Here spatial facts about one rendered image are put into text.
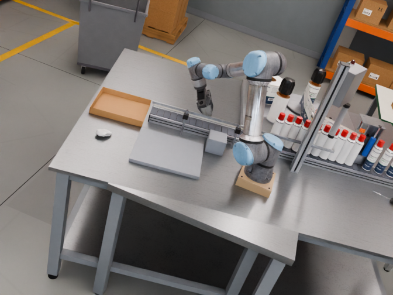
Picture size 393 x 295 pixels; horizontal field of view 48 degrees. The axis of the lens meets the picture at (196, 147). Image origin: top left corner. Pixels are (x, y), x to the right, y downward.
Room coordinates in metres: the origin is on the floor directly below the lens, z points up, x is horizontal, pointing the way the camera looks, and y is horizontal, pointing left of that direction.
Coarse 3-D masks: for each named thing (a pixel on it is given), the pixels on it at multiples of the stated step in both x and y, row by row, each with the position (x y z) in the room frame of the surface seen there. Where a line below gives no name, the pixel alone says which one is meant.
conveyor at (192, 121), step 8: (152, 112) 2.16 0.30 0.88; (160, 112) 2.19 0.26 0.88; (168, 112) 2.21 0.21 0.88; (176, 120) 2.16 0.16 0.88; (192, 120) 2.21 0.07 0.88; (200, 120) 2.24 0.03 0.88; (208, 128) 2.18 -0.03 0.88; (216, 128) 2.21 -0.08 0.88; (224, 128) 2.23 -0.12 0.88; (320, 160) 2.22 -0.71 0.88; (328, 160) 2.24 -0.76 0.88; (352, 168) 2.24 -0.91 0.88; (360, 168) 2.27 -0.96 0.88; (384, 176) 2.26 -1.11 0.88
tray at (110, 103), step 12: (96, 96) 2.16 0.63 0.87; (108, 96) 2.26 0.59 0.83; (120, 96) 2.30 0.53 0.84; (132, 96) 2.30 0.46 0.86; (96, 108) 2.04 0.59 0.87; (108, 108) 2.13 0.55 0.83; (120, 108) 2.17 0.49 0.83; (132, 108) 2.21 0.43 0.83; (144, 108) 2.25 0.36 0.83; (120, 120) 2.05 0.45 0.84; (132, 120) 2.05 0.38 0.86
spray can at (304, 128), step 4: (308, 120) 2.25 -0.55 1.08; (304, 124) 2.24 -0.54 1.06; (308, 124) 2.23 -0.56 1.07; (304, 128) 2.22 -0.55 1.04; (300, 132) 2.23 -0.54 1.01; (304, 132) 2.22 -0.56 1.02; (300, 136) 2.22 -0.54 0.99; (300, 140) 2.22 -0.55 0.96; (296, 144) 2.22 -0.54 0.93; (300, 144) 2.22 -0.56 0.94; (292, 148) 2.23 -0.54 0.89; (296, 148) 2.22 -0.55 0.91; (296, 152) 2.22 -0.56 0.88
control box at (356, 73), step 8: (352, 72) 2.09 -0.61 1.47; (360, 72) 2.13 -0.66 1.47; (344, 80) 2.09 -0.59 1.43; (352, 80) 2.07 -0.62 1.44; (360, 80) 2.19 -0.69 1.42; (344, 88) 2.08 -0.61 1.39; (352, 88) 2.13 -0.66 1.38; (336, 96) 2.09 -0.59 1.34; (344, 96) 2.07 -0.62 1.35; (352, 96) 2.19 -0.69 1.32; (336, 104) 2.08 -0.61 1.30
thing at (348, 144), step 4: (352, 132) 2.27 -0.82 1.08; (352, 136) 2.25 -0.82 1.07; (356, 136) 2.26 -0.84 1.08; (348, 140) 2.25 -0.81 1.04; (352, 140) 2.25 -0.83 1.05; (344, 144) 2.26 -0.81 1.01; (348, 144) 2.24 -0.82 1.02; (352, 144) 2.24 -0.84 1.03; (344, 148) 2.25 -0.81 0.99; (348, 148) 2.24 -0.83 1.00; (340, 152) 2.26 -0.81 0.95; (344, 152) 2.24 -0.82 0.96; (348, 152) 2.24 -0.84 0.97; (340, 156) 2.25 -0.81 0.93; (344, 156) 2.24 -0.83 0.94; (336, 160) 2.25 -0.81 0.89; (340, 160) 2.24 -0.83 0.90; (344, 160) 2.25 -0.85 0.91
